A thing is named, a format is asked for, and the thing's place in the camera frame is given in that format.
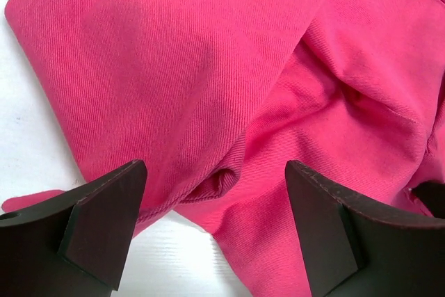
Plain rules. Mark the pink trousers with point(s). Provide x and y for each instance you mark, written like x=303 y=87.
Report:
x=216 y=96

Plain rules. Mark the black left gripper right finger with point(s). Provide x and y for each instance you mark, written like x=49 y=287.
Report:
x=353 y=245

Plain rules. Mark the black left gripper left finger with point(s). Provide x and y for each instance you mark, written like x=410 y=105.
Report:
x=76 y=243

